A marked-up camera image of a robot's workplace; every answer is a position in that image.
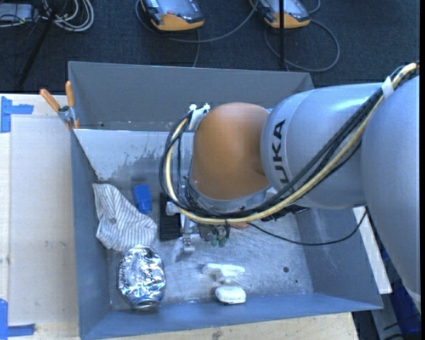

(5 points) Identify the black ribbed flat block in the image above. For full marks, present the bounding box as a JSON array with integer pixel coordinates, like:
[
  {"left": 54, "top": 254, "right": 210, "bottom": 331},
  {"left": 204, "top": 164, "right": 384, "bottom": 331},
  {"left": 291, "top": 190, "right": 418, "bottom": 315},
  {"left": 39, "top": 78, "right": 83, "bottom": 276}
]
[{"left": 159, "top": 192, "right": 183, "bottom": 242}]

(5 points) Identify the crushed silver can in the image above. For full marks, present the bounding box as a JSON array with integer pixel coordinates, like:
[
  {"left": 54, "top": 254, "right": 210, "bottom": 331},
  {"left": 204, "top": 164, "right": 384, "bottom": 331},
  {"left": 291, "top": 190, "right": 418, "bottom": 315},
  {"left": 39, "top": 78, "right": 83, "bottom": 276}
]
[{"left": 118, "top": 245, "right": 167, "bottom": 311}]

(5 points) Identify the white spray bottle head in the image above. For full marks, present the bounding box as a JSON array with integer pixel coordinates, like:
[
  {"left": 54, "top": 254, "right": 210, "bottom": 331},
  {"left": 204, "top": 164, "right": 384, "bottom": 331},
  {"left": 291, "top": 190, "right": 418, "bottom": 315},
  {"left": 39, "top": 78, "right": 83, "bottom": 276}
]
[{"left": 200, "top": 262, "right": 248, "bottom": 305}]

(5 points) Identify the white striped cloth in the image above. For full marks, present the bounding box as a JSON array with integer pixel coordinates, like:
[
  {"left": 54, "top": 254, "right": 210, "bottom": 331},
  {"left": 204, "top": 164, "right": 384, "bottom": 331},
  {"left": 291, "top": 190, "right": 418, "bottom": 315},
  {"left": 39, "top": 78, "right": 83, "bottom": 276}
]
[{"left": 91, "top": 182, "right": 159, "bottom": 253}]

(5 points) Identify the blue plastic block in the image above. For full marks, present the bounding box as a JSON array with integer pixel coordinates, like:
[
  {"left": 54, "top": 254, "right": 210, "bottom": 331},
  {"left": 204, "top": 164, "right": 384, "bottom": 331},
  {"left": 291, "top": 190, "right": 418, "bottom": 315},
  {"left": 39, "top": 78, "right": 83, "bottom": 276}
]
[{"left": 132, "top": 183, "right": 154, "bottom": 215}]

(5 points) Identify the grey metal bin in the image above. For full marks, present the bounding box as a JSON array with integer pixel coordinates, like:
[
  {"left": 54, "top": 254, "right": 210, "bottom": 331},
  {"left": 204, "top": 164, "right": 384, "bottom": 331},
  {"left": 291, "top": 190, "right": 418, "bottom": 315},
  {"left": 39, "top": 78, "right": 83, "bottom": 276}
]
[{"left": 67, "top": 61, "right": 384, "bottom": 340}]

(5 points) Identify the pale wood flat board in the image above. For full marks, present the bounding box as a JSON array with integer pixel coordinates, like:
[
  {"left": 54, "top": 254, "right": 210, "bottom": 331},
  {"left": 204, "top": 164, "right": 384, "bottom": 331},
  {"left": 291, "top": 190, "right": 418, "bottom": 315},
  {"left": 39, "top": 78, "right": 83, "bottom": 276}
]
[{"left": 8, "top": 113, "right": 81, "bottom": 328}]

